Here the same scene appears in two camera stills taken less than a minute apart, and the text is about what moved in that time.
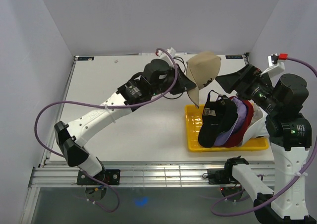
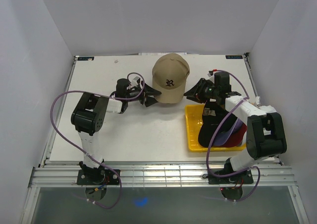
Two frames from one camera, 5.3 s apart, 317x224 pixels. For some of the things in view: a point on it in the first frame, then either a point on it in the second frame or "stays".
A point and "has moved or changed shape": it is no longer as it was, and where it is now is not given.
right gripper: [241, 80] to [197, 90]
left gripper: [183, 83] to [149, 91]
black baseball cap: [219, 113] stays
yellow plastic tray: [193, 116] stays
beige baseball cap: [202, 69] has moved or changed shape
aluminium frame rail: [57, 174] stays
